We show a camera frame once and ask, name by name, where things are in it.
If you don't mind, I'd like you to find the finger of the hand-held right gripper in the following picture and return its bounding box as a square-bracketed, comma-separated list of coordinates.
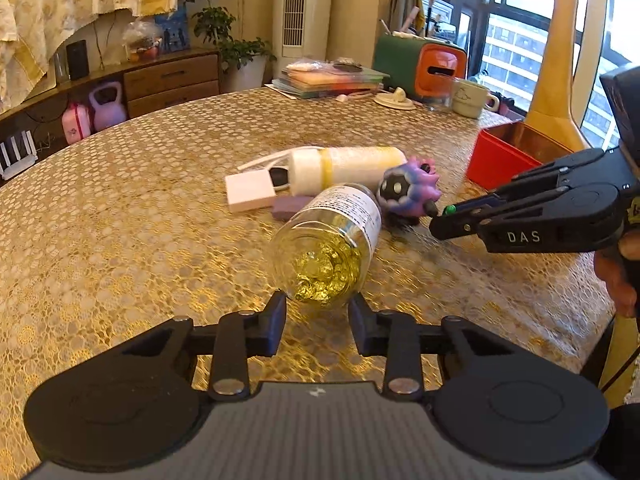
[428, 186, 572, 242]
[487, 148, 624, 200]

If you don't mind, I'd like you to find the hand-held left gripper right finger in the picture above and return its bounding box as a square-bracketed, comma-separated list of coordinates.
[347, 292, 521, 402]

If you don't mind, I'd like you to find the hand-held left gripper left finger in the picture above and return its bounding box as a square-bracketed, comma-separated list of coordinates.
[117, 290, 288, 402]

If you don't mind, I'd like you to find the purple spiky toy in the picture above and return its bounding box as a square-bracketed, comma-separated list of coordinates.
[376, 156, 453, 226]

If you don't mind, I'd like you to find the red tin box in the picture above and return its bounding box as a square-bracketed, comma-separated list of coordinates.
[466, 122, 591, 193]

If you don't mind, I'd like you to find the glass bottle of yellow capsules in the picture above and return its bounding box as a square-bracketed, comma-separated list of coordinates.
[270, 183, 383, 309]

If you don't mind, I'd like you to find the purple eraser block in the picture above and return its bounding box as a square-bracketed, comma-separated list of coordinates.
[271, 195, 313, 222]

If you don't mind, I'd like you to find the foam-wrapped white bottle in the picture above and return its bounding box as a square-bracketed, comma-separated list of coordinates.
[289, 145, 408, 196]

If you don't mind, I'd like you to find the small white box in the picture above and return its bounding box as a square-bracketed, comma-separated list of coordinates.
[225, 170, 277, 214]

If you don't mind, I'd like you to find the white and black plastic gadget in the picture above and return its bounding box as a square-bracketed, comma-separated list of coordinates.
[237, 146, 323, 195]

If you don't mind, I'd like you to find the person's right hand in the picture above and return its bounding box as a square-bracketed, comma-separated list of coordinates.
[593, 226, 640, 319]

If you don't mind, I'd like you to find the yellow giraffe statue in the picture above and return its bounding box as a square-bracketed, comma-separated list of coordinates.
[522, 0, 593, 153]

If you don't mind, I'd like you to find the pale green mug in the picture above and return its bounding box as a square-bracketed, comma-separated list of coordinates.
[452, 78, 501, 120]

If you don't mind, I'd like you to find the clear drinking glass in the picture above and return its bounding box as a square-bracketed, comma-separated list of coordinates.
[425, 77, 455, 112]

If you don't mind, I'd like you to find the cream lid with figure knob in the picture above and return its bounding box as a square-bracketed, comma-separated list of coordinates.
[374, 87, 417, 109]

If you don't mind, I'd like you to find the pink pen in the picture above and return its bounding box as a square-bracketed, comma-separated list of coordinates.
[335, 88, 382, 102]

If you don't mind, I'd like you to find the green and orange storage box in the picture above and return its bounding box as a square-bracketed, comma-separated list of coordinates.
[372, 34, 468, 100]

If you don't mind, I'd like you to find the stack of books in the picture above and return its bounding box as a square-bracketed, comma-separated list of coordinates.
[265, 57, 391, 101]

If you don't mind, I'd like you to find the white tower air conditioner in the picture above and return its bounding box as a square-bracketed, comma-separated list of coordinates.
[280, 0, 335, 58]

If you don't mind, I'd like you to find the wooden cabinet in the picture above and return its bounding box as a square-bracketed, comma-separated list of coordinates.
[0, 47, 223, 161]

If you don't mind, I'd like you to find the purple kettlebell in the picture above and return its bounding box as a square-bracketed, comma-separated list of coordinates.
[89, 82, 128, 131]

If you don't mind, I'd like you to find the white router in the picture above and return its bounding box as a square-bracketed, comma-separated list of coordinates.
[0, 130, 39, 181]

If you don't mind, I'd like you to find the blue picture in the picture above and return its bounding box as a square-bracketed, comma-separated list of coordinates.
[155, 10, 191, 53]

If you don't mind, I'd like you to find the tall potted plant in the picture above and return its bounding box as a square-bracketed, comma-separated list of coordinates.
[180, 0, 277, 93]

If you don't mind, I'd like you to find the clear bag of fruit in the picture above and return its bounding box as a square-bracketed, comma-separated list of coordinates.
[122, 20, 165, 63]

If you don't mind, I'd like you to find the black speaker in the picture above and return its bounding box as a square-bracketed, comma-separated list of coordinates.
[66, 40, 91, 81]

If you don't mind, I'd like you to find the glass on cabinet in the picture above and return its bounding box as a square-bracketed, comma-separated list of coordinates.
[52, 52, 71, 86]

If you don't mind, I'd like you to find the floral cloth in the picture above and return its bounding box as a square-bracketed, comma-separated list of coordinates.
[0, 0, 186, 116]

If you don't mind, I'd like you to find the black cable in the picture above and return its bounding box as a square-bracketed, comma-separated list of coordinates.
[599, 342, 640, 393]

